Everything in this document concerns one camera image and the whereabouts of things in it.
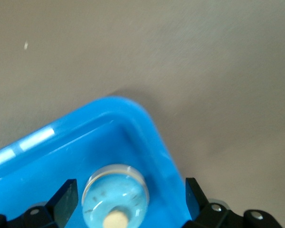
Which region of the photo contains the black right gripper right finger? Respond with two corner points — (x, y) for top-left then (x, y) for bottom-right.
(182, 177), (243, 228)

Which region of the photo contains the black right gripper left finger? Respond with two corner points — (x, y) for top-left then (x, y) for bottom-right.
(23, 179), (79, 228)

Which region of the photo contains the blue dome call bell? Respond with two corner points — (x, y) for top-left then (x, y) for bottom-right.
(82, 163), (150, 228)

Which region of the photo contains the blue plastic tray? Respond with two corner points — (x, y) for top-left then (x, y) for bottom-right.
(0, 95), (192, 228)

